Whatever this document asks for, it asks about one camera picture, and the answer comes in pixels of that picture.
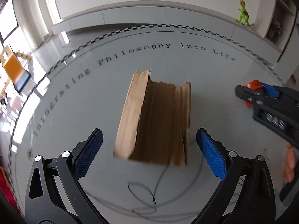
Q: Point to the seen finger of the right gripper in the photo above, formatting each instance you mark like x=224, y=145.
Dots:
x=256, y=93

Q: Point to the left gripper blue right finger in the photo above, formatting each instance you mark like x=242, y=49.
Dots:
x=212, y=152

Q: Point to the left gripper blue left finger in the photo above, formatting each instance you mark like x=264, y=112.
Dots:
x=86, y=152

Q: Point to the orange plastic spool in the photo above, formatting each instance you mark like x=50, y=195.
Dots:
x=256, y=86

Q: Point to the brown paper bag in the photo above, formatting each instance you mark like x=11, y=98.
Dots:
x=154, y=126

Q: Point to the person right hand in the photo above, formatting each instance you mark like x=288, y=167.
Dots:
x=289, y=165

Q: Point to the green dinosaur toy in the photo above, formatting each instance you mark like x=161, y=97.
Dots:
x=244, y=15

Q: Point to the red sofa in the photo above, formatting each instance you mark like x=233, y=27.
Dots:
x=6, y=188

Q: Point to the orange toy slide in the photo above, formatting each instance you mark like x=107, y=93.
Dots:
x=14, y=69

